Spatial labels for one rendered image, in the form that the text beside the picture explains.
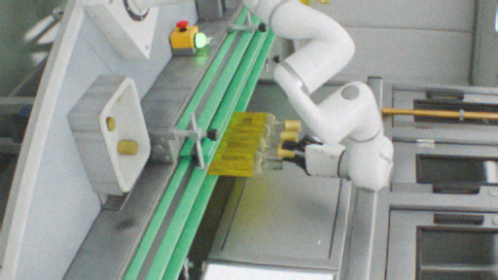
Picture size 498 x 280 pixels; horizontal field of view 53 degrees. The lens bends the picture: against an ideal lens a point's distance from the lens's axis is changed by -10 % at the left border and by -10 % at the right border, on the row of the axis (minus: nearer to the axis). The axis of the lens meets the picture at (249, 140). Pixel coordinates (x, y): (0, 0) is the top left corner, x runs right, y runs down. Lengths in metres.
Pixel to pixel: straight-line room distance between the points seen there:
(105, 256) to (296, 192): 0.60
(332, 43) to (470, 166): 0.81
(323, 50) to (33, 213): 0.66
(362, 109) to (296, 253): 0.46
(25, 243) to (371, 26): 6.94
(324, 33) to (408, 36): 6.71
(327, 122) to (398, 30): 6.68
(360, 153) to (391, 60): 6.74
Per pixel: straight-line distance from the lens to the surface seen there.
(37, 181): 1.11
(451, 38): 7.81
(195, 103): 1.48
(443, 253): 1.45
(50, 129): 1.13
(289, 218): 1.47
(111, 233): 1.26
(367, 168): 1.23
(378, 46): 7.83
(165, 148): 1.38
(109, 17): 1.25
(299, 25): 1.06
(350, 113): 1.08
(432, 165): 1.71
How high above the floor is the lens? 1.40
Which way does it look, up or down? 14 degrees down
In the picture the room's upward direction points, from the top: 93 degrees clockwise
